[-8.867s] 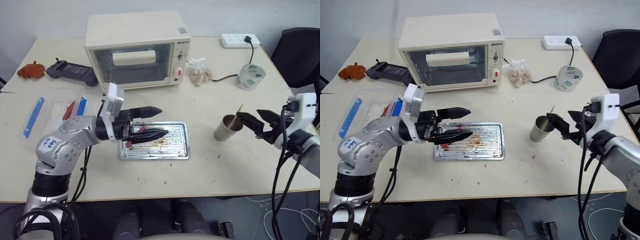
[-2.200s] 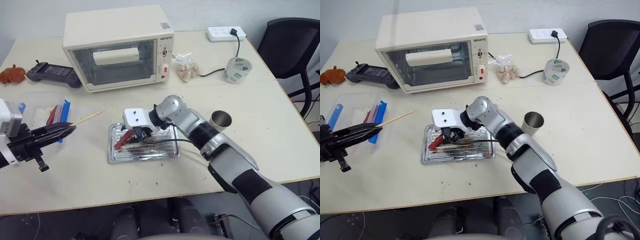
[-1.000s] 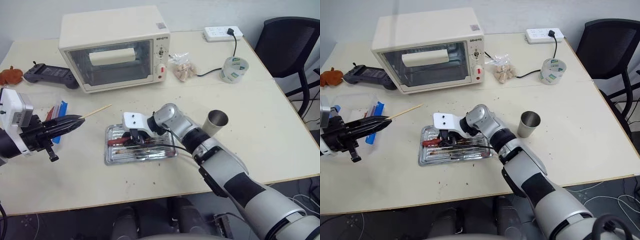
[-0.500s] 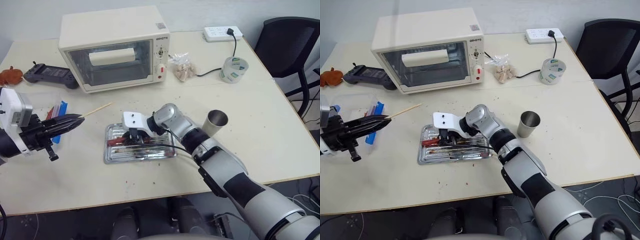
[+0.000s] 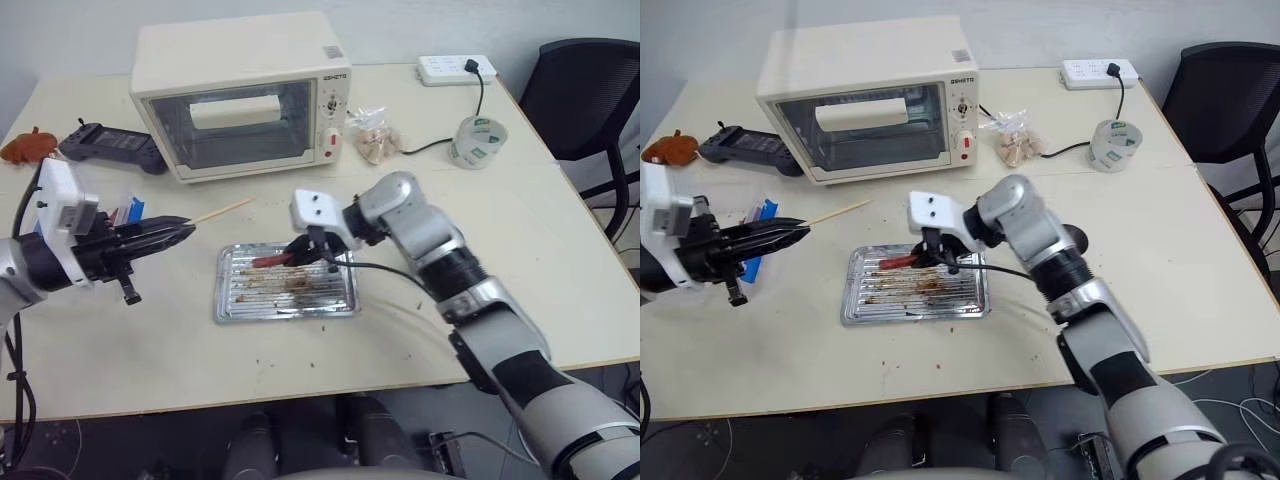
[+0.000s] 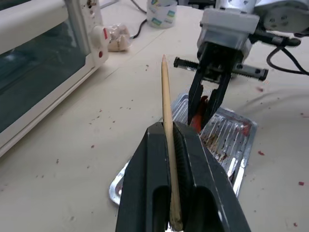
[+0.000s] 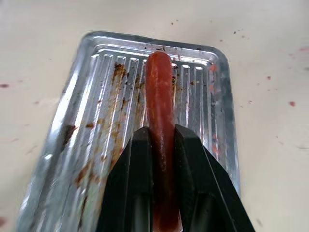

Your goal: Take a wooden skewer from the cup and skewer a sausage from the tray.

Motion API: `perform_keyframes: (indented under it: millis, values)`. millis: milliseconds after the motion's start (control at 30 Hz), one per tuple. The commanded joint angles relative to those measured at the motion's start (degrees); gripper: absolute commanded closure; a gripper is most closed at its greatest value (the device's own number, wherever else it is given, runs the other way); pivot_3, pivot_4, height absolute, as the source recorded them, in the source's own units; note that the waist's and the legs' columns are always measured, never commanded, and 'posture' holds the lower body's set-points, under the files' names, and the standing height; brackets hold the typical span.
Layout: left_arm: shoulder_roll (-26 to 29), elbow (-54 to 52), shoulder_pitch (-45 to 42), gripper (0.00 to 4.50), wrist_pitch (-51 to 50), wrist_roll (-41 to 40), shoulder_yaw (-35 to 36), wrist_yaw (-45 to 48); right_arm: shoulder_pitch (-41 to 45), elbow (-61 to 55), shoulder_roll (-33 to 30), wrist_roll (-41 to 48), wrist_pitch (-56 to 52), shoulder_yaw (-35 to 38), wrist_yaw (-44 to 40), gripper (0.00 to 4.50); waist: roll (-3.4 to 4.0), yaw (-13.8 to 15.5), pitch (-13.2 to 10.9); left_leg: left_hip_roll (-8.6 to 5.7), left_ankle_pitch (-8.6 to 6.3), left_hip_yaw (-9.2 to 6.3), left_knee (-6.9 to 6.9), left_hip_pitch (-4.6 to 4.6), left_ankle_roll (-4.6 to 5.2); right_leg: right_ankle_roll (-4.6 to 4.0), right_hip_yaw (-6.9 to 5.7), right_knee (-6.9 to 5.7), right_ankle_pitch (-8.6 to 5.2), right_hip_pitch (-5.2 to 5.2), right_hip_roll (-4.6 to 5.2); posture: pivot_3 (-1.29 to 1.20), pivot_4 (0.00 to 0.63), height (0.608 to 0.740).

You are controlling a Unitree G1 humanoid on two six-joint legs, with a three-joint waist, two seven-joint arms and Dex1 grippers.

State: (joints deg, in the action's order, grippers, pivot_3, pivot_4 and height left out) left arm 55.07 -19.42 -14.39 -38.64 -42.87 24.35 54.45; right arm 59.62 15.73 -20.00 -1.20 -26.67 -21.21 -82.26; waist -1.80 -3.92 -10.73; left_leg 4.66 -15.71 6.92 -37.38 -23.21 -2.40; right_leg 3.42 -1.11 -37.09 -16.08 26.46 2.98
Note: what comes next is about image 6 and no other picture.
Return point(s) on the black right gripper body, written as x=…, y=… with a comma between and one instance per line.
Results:
x=213, y=70

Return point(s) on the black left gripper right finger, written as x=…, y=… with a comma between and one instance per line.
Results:
x=205, y=193

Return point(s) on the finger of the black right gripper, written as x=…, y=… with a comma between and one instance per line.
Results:
x=194, y=96
x=217, y=101

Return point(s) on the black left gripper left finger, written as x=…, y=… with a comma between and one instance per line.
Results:
x=142, y=183

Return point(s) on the red sausage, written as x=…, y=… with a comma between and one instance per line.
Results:
x=196, y=122

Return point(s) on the wooden skewer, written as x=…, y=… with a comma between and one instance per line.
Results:
x=166, y=96

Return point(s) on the silver foil tray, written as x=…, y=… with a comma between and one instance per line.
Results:
x=224, y=135

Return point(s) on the white printed paper cup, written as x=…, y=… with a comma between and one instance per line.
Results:
x=161, y=14

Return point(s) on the clear bag of beige food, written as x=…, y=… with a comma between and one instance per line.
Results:
x=118, y=38

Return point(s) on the white toaster oven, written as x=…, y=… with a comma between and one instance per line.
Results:
x=36, y=60

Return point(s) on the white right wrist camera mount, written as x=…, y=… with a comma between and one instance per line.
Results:
x=227, y=24

